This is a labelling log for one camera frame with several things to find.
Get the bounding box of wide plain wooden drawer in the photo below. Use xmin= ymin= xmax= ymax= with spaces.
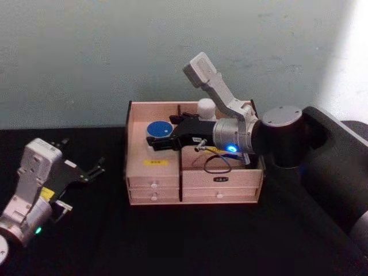
xmin=182 ymin=187 xmax=259 ymax=200

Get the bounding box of wide wooden drawer black label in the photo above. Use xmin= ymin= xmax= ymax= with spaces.
xmin=182 ymin=168 xmax=262 ymax=190

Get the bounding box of thin dark right gripper cable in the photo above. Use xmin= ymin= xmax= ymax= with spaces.
xmin=193 ymin=138 xmax=244 ymax=174

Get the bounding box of white jar with blue lid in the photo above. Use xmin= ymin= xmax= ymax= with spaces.
xmin=145 ymin=120 xmax=174 ymax=148

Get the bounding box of small wooden drawer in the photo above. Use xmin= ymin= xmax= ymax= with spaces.
xmin=127 ymin=175 xmax=181 ymax=190
xmin=129 ymin=188 xmax=181 ymax=202

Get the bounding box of white plastic bottle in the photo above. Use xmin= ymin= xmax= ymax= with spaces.
xmin=196 ymin=98 xmax=217 ymax=121

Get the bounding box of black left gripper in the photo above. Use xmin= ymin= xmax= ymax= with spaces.
xmin=41 ymin=137 xmax=106 ymax=205

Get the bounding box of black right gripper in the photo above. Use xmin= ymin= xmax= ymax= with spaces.
xmin=145 ymin=114 xmax=216 ymax=152

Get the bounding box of wooden desktop drawer organizer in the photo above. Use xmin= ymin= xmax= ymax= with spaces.
xmin=125 ymin=99 xmax=267 ymax=206

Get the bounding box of black table cloth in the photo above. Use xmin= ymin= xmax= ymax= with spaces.
xmin=0 ymin=120 xmax=368 ymax=276

